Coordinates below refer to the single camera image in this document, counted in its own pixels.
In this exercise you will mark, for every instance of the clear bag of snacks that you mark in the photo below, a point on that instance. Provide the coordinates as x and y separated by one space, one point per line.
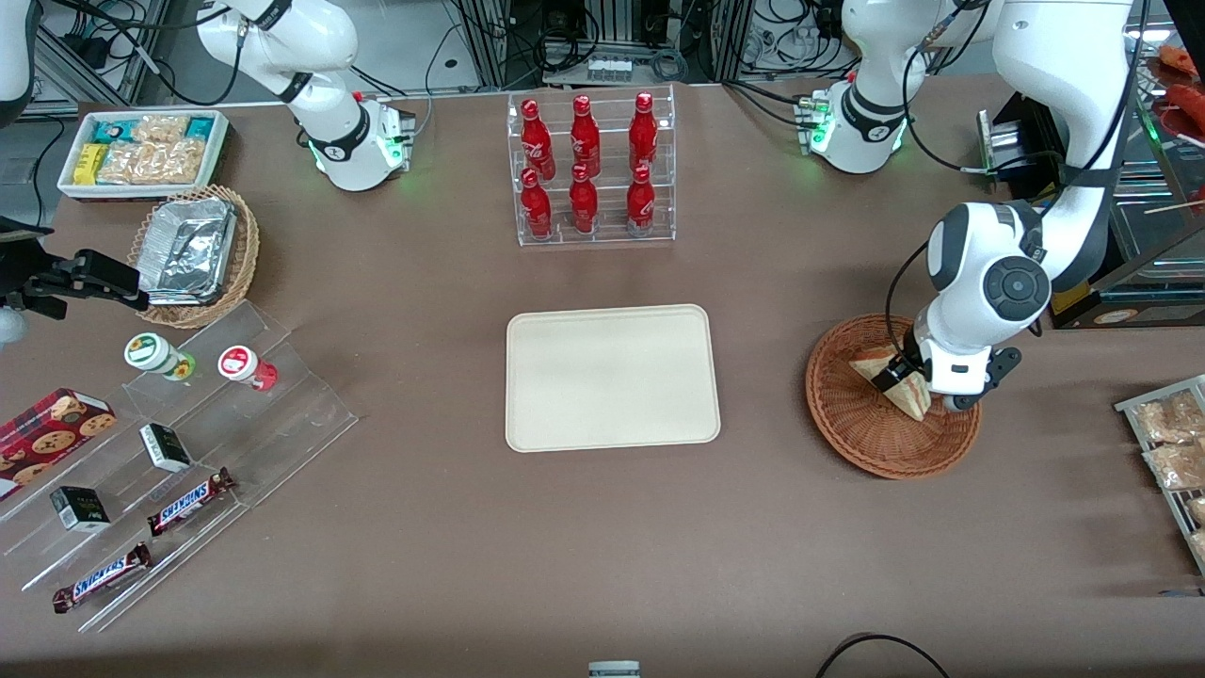
1172 417
1197 510
1177 464

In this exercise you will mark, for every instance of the Snickers bar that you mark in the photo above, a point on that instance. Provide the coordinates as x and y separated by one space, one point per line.
188 502
102 577

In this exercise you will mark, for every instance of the white power strip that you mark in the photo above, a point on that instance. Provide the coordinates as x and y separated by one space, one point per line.
610 70

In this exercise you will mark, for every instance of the aluminium foil container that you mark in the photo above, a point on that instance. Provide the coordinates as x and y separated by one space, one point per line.
188 250

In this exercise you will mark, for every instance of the yellow snack packet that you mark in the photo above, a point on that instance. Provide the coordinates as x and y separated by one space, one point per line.
89 163

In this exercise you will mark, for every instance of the clear acrylic stepped display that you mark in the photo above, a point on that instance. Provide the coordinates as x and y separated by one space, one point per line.
282 414

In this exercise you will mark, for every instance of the large clear cracker bag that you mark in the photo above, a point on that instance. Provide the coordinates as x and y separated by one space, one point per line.
155 163

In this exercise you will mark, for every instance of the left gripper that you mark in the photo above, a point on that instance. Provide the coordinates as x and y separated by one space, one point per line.
902 368

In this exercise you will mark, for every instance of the black hot food display case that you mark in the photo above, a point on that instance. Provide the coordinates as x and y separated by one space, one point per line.
1130 315

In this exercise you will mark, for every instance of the small black box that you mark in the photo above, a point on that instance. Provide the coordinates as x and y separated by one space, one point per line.
80 508
166 447

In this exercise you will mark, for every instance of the light wicker basket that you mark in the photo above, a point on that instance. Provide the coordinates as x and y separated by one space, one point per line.
247 254

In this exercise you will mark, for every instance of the small grey object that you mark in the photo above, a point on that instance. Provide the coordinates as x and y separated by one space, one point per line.
614 670

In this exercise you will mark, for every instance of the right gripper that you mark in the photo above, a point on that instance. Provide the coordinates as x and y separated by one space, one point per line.
45 280

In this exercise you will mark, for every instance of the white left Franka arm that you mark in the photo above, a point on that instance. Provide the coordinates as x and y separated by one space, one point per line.
1064 56

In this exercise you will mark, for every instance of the triangular sandwich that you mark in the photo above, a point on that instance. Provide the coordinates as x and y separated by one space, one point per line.
911 402

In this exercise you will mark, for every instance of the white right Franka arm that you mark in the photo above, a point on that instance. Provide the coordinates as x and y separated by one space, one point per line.
329 47

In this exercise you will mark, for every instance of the red cola bottle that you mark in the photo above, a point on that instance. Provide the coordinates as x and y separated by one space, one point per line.
537 137
585 134
641 202
584 202
643 132
537 207

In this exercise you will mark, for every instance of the red lid cup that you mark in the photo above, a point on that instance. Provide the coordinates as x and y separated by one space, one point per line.
240 363

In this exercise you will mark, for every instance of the green lid cup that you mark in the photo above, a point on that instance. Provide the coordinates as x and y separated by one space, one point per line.
151 351

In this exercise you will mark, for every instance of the red cookie box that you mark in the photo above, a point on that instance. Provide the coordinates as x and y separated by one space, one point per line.
47 438

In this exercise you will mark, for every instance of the teal snack packet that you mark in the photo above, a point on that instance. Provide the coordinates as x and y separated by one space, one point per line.
200 127
110 130

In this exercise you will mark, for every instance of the cream plastic tray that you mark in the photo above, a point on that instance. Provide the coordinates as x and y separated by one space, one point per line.
612 377

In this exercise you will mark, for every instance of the red sausage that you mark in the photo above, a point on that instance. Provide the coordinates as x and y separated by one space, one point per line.
1188 104
1181 58

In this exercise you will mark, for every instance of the clear acrylic bottle rack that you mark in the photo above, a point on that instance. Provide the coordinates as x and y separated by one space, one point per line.
607 240

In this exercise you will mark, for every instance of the small clear cracker bag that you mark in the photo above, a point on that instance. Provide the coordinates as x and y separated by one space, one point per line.
160 128

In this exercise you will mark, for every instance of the white snack bin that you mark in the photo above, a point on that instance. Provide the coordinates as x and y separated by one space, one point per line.
71 184

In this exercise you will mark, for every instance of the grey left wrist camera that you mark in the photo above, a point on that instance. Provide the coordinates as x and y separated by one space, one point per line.
962 403

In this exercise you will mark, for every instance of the brown wicker basket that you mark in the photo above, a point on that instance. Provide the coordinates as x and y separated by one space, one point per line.
866 433

